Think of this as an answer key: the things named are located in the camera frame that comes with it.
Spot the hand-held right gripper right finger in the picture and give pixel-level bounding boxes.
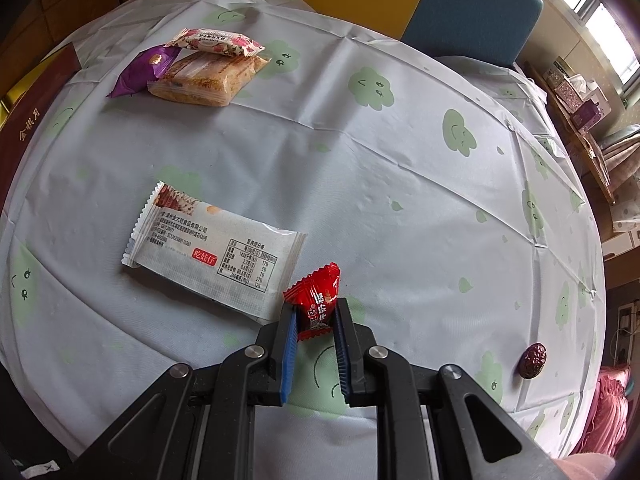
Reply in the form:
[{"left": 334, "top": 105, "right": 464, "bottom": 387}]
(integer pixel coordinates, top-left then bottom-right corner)
[{"left": 332, "top": 297, "right": 558, "bottom": 480}]

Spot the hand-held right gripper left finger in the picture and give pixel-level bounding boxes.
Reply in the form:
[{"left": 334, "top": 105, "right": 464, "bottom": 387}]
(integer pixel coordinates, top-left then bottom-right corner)
[{"left": 70, "top": 305, "right": 301, "bottom": 480}]

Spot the red candy packet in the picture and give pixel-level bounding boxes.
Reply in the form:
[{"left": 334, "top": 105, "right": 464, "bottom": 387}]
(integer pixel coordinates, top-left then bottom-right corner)
[{"left": 282, "top": 261, "right": 342, "bottom": 343}]

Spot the white snack packet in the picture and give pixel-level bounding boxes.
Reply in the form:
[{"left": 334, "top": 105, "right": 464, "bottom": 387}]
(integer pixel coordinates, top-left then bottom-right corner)
[{"left": 121, "top": 181, "right": 307, "bottom": 324}]

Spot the clear orange cake packet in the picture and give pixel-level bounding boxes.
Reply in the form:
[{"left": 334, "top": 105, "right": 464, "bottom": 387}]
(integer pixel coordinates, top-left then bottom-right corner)
[{"left": 147, "top": 51, "right": 271, "bottom": 107}]

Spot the purple snack packet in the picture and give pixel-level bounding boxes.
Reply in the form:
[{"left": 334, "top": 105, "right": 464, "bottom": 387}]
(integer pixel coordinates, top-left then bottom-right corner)
[{"left": 106, "top": 45, "right": 182, "bottom": 99}]

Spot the pink floral snack packet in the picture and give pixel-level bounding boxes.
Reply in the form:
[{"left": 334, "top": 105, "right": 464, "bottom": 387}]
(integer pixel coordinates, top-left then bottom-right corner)
[{"left": 165, "top": 27, "right": 267, "bottom": 57}]

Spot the dark red gift box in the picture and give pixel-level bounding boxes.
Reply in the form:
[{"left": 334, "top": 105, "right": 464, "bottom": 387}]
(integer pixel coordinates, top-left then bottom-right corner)
[{"left": 0, "top": 42, "right": 83, "bottom": 211}]

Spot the person's right forearm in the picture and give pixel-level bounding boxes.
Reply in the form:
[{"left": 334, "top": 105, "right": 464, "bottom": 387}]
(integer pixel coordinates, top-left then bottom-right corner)
[{"left": 550, "top": 452, "right": 626, "bottom": 480}]

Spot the cloud print tablecloth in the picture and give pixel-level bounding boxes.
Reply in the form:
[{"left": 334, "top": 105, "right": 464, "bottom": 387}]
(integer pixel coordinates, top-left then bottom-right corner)
[{"left": 0, "top": 0, "right": 608, "bottom": 468}]

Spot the red date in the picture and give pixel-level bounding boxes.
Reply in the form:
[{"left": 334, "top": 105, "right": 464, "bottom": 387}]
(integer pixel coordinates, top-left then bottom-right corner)
[{"left": 520, "top": 342, "right": 548, "bottom": 380}]

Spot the pink cloth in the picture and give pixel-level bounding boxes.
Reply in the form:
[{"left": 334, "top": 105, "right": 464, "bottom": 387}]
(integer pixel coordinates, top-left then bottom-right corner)
[{"left": 582, "top": 365, "right": 633, "bottom": 461}]

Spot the wooden side shelf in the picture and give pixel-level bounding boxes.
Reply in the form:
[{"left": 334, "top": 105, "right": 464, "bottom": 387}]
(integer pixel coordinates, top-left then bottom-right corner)
[{"left": 525, "top": 60, "right": 640, "bottom": 206}]

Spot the purple box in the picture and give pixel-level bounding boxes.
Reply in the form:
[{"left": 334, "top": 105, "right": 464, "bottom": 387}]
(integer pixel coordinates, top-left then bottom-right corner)
[{"left": 570, "top": 100, "right": 612, "bottom": 131}]

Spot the pink patterned tissue box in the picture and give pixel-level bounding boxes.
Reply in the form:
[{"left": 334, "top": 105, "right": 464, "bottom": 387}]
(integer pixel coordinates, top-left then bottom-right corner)
[{"left": 550, "top": 72, "right": 608, "bottom": 111}]

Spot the green white box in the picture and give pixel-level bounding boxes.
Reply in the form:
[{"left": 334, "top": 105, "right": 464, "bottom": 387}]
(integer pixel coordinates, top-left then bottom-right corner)
[{"left": 547, "top": 57, "right": 576, "bottom": 79}]

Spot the blue chair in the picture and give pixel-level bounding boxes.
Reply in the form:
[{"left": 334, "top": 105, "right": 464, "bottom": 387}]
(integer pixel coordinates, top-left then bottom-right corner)
[{"left": 265, "top": 0, "right": 544, "bottom": 68}]

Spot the window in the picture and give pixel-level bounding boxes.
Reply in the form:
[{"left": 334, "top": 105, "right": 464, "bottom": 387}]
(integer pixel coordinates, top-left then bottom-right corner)
[{"left": 520, "top": 0, "right": 640, "bottom": 96}]

